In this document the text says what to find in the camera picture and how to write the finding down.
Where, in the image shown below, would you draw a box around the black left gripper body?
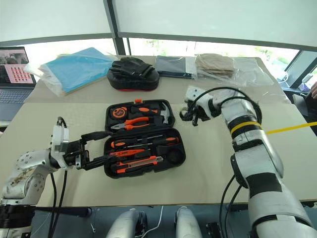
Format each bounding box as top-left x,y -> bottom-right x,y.
63,139 -> 90,171

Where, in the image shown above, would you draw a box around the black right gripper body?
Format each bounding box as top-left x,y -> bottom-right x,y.
184,98 -> 203,122

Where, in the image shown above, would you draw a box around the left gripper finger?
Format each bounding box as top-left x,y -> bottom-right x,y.
79,130 -> 113,149
85,154 -> 113,172

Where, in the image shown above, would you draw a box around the large orange black screwdriver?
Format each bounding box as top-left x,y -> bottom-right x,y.
125,136 -> 180,149

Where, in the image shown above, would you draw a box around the black tool case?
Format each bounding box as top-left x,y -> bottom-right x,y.
103,98 -> 187,178

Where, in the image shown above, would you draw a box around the small orange black screwdriver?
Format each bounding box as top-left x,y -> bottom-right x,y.
110,134 -> 163,148

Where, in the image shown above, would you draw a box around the small orange black tool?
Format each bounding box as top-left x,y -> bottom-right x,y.
114,162 -> 159,175

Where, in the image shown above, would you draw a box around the orange black tape measure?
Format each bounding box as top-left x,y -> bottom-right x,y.
111,105 -> 128,119

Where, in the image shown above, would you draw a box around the orange test pen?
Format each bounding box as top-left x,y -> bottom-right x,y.
108,148 -> 146,157

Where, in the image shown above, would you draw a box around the orange black utility knife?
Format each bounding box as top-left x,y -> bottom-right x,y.
110,155 -> 164,167

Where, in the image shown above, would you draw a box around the beige cloths in plastic bag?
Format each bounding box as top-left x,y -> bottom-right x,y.
194,53 -> 236,80

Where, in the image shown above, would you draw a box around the dark blue flat pack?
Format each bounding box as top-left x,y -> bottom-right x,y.
155,55 -> 198,80

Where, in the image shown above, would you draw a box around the black pad with red rim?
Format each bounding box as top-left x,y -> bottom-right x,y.
106,66 -> 161,92

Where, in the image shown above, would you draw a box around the silver rounded shape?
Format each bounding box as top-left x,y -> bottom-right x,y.
175,207 -> 203,238
108,208 -> 147,238

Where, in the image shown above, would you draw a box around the blue sheets in plastic bag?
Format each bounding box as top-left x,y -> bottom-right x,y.
24,47 -> 118,97

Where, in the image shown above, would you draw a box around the clear plastic bag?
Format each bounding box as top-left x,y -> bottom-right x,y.
232,57 -> 275,87

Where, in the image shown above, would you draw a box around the black gloves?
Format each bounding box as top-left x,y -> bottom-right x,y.
110,56 -> 153,76

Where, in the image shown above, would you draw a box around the grey laptop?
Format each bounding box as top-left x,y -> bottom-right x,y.
0,46 -> 37,122

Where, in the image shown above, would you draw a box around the person in dark clothes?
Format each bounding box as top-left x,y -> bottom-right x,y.
293,82 -> 317,119

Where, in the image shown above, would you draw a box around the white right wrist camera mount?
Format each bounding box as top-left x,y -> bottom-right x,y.
185,85 -> 213,119

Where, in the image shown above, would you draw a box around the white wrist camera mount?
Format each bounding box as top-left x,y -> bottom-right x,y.
51,123 -> 71,153
185,85 -> 213,119

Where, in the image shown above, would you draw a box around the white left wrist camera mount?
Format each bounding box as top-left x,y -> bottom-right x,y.
51,123 -> 71,153

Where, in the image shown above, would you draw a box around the claw hammer black orange handle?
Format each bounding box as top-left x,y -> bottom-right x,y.
130,103 -> 172,125

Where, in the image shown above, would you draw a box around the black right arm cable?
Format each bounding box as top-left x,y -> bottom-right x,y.
192,86 -> 263,238

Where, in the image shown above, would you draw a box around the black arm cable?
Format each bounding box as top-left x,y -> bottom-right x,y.
48,116 -> 69,238
192,86 -> 263,238

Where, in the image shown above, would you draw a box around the orange handled pliers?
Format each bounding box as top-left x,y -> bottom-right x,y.
110,117 -> 151,131

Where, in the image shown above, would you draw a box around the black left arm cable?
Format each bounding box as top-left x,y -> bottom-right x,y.
48,116 -> 69,238

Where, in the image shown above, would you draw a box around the thin white cable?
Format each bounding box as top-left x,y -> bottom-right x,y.
148,205 -> 164,238

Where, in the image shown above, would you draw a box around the dark window frame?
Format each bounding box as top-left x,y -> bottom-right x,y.
0,0 -> 317,60

